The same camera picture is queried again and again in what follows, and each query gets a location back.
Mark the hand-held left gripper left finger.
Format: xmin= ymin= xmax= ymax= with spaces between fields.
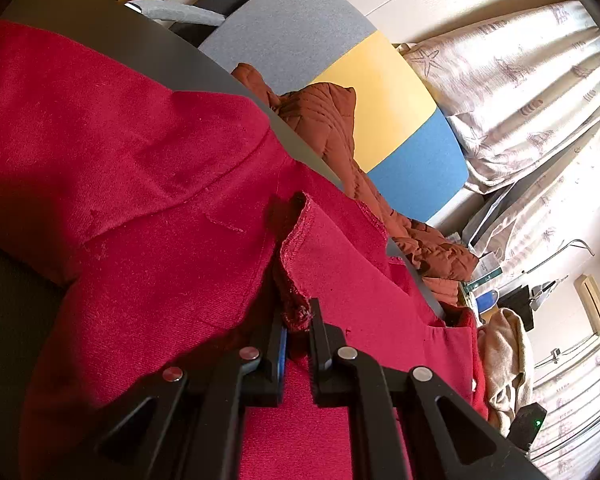
xmin=70 ymin=305 xmax=288 ymax=480

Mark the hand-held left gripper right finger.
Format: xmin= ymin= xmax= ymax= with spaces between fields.
xmin=307 ymin=297 xmax=548 ymax=480

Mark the red wool garment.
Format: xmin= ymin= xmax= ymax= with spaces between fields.
xmin=0 ymin=20 xmax=488 ymax=480

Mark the white sheer curtain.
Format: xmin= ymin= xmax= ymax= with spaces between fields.
xmin=530 ymin=335 xmax=600 ymax=476

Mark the beige cloth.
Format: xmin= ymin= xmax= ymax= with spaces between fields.
xmin=477 ymin=307 xmax=533 ymax=436

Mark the black box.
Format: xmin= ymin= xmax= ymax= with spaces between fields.
xmin=497 ymin=287 xmax=536 ymax=331

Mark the white green packet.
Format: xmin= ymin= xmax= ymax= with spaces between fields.
xmin=472 ymin=252 xmax=503 ymax=286

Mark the rust quilted jacket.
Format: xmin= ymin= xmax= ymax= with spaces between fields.
xmin=230 ymin=62 xmax=481 ymax=306

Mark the grey yellow blue chair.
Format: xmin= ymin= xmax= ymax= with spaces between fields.
xmin=125 ymin=0 xmax=470 ymax=223

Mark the patterned beige curtain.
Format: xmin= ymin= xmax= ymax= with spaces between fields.
xmin=395 ymin=0 xmax=600 ymax=271

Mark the wall air conditioner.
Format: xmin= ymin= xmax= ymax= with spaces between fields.
xmin=575 ymin=274 xmax=600 ymax=333

